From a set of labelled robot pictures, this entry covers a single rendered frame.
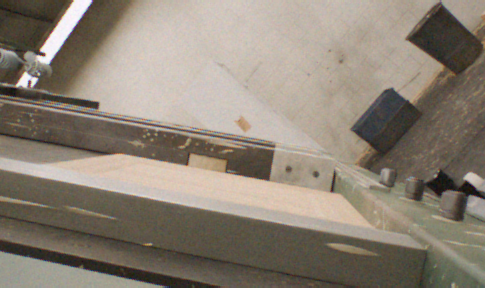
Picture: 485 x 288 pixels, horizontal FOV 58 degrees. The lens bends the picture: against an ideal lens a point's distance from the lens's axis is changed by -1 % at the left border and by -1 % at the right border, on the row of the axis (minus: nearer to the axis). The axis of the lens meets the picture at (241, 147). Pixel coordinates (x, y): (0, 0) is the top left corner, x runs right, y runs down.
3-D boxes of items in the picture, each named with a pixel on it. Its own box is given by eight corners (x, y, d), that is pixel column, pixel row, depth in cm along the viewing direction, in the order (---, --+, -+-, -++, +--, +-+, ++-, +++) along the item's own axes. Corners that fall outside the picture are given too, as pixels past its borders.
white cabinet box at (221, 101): (364, 189, 442) (211, 59, 450) (325, 230, 453) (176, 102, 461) (357, 177, 502) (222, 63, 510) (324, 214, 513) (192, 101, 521)
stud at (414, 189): (424, 203, 57) (428, 181, 56) (405, 199, 57) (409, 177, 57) (418, 200, 59) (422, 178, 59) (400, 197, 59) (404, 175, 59)
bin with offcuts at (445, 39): (497, 37, 428) (446, -5, 430) (460, 77, 438) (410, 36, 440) (477, 43, 478) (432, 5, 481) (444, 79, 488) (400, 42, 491)
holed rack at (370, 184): (389, 192, 63) (390, 188, 63) (369, 189, 63) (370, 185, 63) (309, 147, 227) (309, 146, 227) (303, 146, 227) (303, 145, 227)
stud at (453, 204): (467, 224, 44) (473, 195, 44) (442, 220, 44) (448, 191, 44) (457, 219, 46) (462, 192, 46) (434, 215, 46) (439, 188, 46)
